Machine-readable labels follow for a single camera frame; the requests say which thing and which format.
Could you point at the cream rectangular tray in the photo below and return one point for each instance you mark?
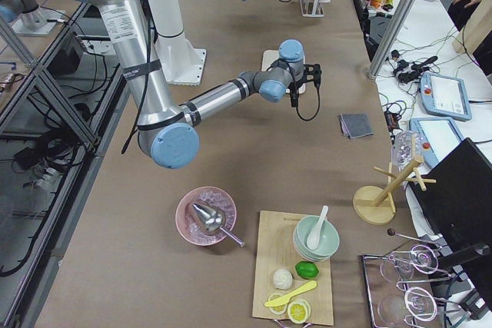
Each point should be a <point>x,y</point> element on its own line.
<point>268,58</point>

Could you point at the white cup rack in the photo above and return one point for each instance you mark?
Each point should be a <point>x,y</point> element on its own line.
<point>311,8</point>

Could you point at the clear glass cup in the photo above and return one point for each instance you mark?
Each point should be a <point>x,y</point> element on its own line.
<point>407,144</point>

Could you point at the grey folded cloth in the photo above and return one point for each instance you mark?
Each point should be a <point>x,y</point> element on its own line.
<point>355,125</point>

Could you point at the wooden mug tree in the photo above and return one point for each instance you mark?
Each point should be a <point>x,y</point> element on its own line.
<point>375,205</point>

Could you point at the white ceramic spoon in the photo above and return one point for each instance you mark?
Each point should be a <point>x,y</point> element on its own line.
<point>313,238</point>

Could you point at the teach pendant far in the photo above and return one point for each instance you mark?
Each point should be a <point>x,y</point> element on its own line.
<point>445,96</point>

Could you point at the teach pendant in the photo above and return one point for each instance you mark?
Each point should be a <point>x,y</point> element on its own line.
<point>439,136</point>
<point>445,96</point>

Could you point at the teach pendant near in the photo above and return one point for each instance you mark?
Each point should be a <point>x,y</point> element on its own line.
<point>439,136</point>

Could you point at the green top bowl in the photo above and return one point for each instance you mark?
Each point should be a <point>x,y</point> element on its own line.
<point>329,241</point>

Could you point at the metal ice scoop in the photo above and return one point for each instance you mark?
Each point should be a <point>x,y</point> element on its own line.
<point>211,219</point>

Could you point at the pink bowl with ice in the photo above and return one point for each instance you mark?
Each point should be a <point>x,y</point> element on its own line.
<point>186,225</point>

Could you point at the person in black shirt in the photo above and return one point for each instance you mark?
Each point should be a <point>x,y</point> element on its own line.
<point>460,12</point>

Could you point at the green lime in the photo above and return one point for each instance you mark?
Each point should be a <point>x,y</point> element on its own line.
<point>306,270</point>

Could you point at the white steamed bun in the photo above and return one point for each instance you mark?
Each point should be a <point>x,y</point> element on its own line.
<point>282,279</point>

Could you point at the black monitor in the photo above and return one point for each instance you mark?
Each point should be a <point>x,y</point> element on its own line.
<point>458,206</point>

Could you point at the yellow plastic knife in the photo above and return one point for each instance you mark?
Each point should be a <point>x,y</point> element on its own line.
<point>306,287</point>

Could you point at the bamboo cutting board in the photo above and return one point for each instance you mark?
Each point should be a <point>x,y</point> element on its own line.
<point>275,251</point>

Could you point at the single lemon slice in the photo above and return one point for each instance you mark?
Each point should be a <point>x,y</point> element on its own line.
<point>279,309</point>

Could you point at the lemon slices stack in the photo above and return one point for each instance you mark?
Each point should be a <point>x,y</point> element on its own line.
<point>298,311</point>

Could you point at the white pillar mount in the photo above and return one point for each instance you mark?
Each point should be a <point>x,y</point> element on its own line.
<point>181,62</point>

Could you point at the aluminium frame post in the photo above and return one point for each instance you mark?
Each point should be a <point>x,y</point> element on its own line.
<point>392,31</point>

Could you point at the wire glass holder rack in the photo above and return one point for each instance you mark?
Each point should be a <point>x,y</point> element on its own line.
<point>421,283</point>

